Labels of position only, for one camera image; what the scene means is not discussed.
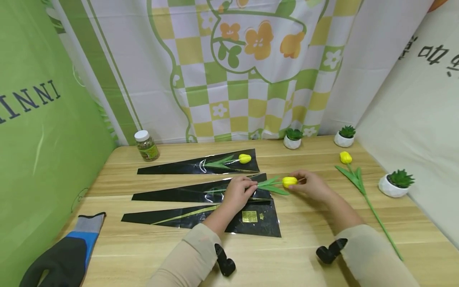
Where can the person's left hand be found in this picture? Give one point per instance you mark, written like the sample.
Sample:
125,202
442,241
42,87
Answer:
236,195

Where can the person's right hand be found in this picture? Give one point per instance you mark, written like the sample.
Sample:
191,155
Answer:
315,187

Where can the person's left fingers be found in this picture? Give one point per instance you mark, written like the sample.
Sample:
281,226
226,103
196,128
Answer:
248,185

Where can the person's right fingers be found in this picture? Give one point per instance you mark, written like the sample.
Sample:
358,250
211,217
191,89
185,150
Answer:
299,180

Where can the yellow artificial tulip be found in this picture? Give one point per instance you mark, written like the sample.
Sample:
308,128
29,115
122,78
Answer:
245,158
345,157
289,181

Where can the black flower sleeve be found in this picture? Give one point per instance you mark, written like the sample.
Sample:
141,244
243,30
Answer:
186,193
179,166

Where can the person's right forearm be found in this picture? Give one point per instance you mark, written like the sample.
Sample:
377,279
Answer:
365,243

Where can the person's left forearm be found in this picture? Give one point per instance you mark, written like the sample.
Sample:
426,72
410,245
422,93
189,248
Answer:
200,247

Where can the black sleeve with gold label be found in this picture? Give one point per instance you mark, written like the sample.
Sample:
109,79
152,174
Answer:
258,223

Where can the small potted green plant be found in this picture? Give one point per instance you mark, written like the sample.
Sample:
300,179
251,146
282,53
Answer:
394,184
292,139
345,136

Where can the black wrist band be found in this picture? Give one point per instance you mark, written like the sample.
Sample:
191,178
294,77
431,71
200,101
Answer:
225,261
330,251

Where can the white-lidded glass jar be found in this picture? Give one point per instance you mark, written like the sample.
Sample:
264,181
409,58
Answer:
147,148

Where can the black blue grey work glove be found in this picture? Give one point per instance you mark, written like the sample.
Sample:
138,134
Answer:
61,259

